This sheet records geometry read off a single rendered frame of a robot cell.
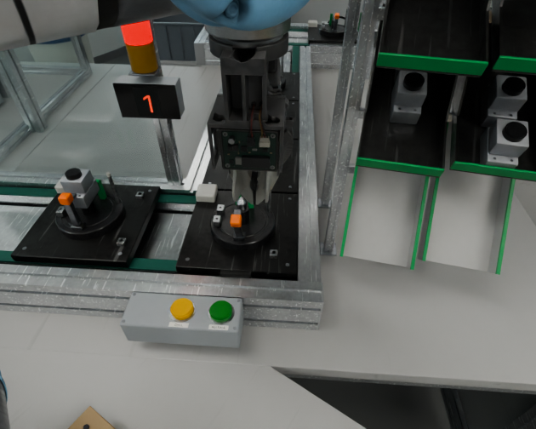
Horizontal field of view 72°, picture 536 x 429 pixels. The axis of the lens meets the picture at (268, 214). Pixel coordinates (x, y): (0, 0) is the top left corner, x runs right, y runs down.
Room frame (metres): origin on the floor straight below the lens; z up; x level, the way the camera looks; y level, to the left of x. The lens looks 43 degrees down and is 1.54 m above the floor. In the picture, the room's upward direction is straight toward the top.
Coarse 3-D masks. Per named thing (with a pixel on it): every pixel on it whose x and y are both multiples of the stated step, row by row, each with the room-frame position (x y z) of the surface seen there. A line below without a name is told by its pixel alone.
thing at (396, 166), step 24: (384, 72) 0.66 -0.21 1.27; (384, 96) 0.61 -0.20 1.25; (432, 96) 0.60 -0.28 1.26; (384, 120) 0.56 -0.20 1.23; (432, 120) 0.56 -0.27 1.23; (360, 144) 0.50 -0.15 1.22; (384, 144) 0.52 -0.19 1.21; (408, 144) 0.52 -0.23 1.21; (432, 144) 0.51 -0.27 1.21; (384, 168) 0.48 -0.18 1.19; (408, 168) 0.46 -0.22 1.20; (432, 168) 0.46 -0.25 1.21
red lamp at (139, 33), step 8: (128, 24) 0.68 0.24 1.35; (136, 24) 0.68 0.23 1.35; (144, 24) 0.69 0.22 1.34; (128, 32) 0.68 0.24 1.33; (136, 32) 0.68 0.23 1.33; (144, 32) 0.68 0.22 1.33; (128, 40) 0.68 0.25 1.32; (136, 40) 0.68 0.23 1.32; (144, 40) 0.68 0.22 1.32; (152, 40) 0.70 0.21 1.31
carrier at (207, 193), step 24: (216, 192) 0.67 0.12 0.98; (192, 216) 0.60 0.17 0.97; (216, 216) 0.56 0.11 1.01; (264, 216) 0.58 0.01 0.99; (288, 216) 0.60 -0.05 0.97; (192, 240) 0.52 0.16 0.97; (216, 240) 0.52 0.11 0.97; (240, 240) 0.50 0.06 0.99; (264, 240) 0.51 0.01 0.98; (288, 240) 0.52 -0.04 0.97; (192, 264) 0.46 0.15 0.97; (216, 264) 0.46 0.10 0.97; (240, 264) 0.46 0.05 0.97; (264, 264) 0.46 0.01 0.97; (288, 264) 0.46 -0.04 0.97
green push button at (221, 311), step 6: (222, 300) 0.37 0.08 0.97; (210, 306) 0.36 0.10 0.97; (216, 306) 0.36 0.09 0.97; (222, 306) 0.36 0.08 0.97; (228, 306) 0.36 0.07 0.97; (210, 312) 0.35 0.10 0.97; (216, 312) 0.35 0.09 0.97; (222, 312) 0.35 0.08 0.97; (228, 312) 0.35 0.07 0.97; (216, 318) 0.34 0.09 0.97; (222, 318) 0.34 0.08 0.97; (228, 318) 0.34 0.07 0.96
